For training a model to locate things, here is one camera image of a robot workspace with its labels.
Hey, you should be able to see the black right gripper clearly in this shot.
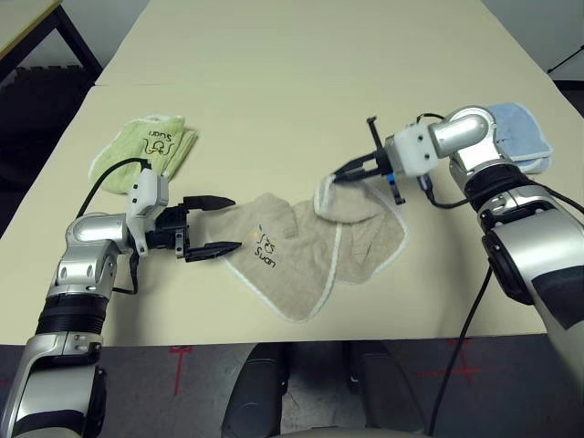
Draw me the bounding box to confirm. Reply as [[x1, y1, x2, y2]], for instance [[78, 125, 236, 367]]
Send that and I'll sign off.
[[332, 116, 407, 205]]

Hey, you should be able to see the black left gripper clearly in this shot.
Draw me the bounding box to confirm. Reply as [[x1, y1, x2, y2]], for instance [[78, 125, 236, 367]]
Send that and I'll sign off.
[[145, 194, 242, 264]]

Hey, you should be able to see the beige towel with white trim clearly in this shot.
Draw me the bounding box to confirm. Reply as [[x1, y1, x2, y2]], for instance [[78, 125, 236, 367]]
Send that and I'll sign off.
[[223, 175, 409, 326]]

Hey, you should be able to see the green folded towel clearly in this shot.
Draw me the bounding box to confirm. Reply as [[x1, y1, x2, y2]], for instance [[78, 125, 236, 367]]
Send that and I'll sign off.
[[88, 114, 201, 196]]

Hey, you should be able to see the blue folded towel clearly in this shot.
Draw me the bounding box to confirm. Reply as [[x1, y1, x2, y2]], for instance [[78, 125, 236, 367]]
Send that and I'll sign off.
[[483, 102, 555, 174]]

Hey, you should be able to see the grey robot left leg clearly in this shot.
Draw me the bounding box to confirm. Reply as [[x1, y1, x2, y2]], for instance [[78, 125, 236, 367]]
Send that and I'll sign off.
[[221, 341, 291, 438]]

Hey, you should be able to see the grey robot leg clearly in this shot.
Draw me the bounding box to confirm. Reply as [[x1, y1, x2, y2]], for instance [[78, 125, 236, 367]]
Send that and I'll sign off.
[[350, 341, 425, 437], [221, 341, 291, 438]]

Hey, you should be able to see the black foam floor mat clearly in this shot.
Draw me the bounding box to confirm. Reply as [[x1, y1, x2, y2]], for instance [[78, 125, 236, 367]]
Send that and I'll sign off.
[[0, 63, 95, 238]]

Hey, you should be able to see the grey robot right leg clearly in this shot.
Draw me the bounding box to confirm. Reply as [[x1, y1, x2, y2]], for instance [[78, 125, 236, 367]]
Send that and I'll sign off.
[[350, 341, 425, 437]]

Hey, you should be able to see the black tripod leg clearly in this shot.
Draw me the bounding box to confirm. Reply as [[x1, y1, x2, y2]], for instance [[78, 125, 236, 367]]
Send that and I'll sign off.
[[546, 44, 584, 74]]

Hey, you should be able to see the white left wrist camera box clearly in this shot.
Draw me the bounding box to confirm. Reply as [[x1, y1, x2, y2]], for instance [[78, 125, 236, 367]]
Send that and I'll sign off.
[[125, 167, 171, 255]]

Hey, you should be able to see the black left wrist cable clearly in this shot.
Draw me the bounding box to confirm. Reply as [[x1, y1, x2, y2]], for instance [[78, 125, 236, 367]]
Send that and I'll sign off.
[[75, 157, 154, 297]]

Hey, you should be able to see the side table with black frame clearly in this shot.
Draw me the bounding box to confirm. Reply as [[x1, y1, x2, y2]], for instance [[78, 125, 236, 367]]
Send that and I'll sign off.
[[0, 0, 104, 88]]

